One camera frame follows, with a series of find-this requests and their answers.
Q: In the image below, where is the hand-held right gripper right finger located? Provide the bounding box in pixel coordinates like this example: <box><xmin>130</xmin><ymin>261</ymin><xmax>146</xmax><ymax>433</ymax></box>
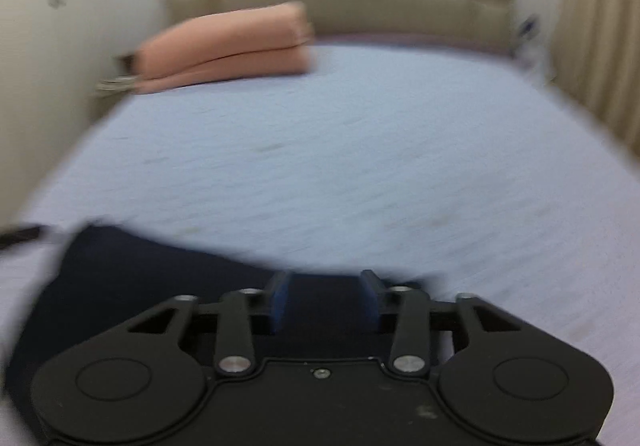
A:
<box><xmin>360</xmin><ymin>269</ymin><xmax>527</xmax><ymax>376</ymax></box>

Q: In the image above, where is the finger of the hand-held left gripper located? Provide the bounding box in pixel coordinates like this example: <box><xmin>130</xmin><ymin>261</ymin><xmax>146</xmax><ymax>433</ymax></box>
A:
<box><xmin>0</xmin><ymin>224</ymin><xmax>46</xmax><ymax>250</ymax></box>

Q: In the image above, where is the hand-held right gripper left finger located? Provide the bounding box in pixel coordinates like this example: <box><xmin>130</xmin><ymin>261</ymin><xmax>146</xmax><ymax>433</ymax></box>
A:
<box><xmin>125</xmin><ymin>271</ymin><xmax>294</xmax><ymax>376</ymax></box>

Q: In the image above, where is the navy striped hoodie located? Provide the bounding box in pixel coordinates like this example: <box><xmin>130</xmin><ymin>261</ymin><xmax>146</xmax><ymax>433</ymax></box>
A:
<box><xmin>5</xmin><ymin>222</ymin><xmax>441</xmax><ymax>446</ymax></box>

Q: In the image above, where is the bed with lilac bedspread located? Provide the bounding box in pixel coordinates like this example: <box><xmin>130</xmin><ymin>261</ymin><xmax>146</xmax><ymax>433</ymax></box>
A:
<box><xmin>0</xmin><ymin>33</ymin><xmax>640</xmax><ymax>446</ymax></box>

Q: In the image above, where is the beige nightstand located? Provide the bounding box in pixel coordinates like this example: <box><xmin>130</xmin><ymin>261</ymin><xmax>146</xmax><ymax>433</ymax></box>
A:
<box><xmin>91</xmin><ymin>73</ymin><xmax>143</xmax><ymax>109</ymax></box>

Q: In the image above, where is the pink folded blanket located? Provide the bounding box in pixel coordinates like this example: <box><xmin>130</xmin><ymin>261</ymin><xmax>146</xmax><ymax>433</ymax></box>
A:
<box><xmin>134</xmin><ymin>2</ymin><xmax>317</xmax><ymax>95</ymax></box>

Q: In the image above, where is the white paper bag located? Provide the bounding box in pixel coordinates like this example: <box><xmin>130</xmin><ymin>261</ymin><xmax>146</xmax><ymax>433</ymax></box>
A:
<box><xmin>514</xmin><ymin>13</ymin><xmax>548</xmax><ymax>69</ymax></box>

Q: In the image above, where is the beige pleated curtain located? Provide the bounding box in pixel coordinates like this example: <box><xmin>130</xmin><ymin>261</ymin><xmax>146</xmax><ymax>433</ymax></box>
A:
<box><xmin>546</xmin><ymin>0</ymin><xmax>640</xmax><ymax>154</ymax></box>

